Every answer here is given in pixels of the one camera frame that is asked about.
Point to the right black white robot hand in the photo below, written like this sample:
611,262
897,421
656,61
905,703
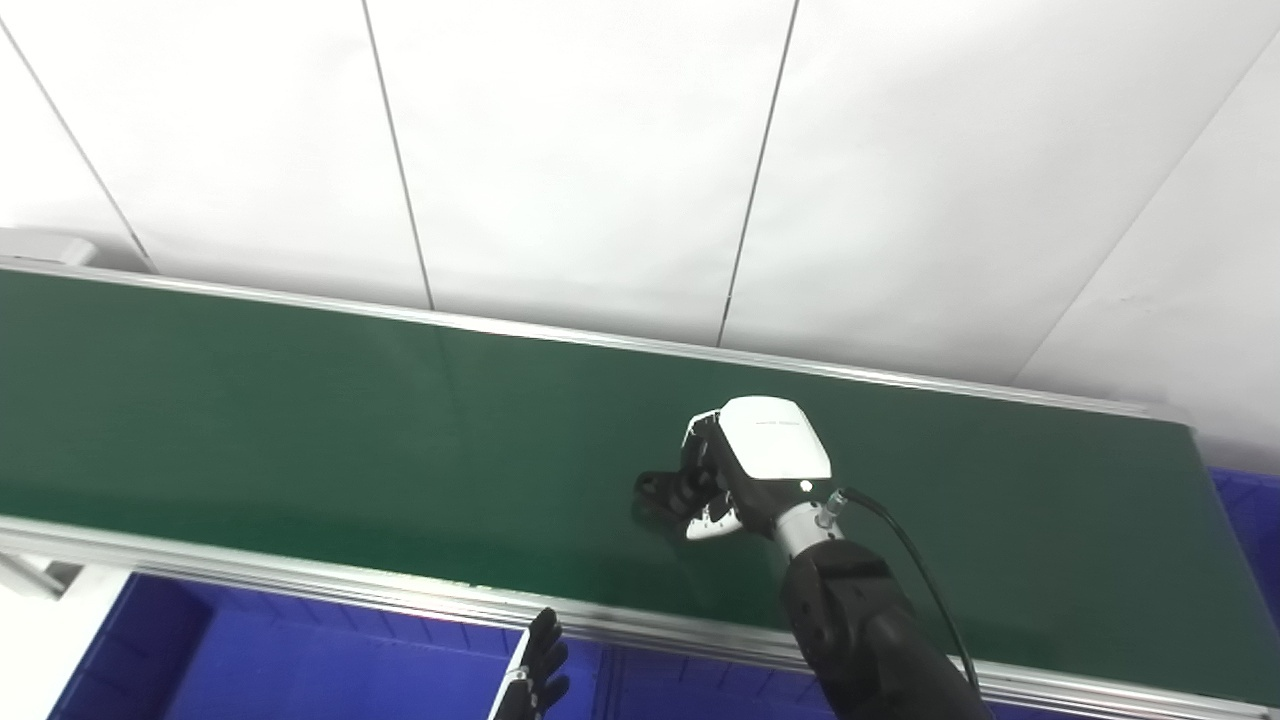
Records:
770,450

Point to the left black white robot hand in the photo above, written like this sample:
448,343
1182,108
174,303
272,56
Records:
535,670

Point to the black flanged machine part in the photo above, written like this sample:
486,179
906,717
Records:
660,495

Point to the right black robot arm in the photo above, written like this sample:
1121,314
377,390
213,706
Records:
860,630

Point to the blue plastic bin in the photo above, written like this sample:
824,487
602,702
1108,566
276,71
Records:
700,690
1250,540
300,665

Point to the green conveyor belt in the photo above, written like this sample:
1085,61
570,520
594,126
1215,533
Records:
300,575
350,440

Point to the grey conveyor end housing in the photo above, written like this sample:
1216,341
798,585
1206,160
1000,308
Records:
45,247

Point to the grey conveyor support bracket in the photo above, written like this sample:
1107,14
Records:
35,577

